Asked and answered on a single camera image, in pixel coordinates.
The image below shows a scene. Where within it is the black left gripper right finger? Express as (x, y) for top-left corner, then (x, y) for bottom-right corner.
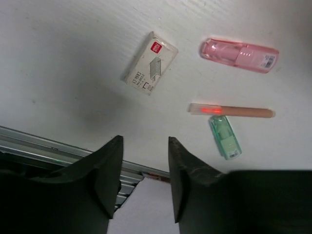
(168, 137), (312, 234)

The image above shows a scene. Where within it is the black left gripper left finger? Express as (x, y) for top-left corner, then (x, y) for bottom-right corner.
(0, 136), (123, 234)

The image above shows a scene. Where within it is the white eraser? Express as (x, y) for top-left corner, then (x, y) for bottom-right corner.
(124, 31), (178, 95)

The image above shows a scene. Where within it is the green highlighter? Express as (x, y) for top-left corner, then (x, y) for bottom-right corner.
(209, 116), (242, 160)

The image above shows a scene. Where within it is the red pen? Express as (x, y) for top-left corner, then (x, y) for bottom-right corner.
(189, 103), (275, 118)

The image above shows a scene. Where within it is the pink highlighter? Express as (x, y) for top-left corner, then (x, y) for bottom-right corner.
(200, 38), (279, 74)

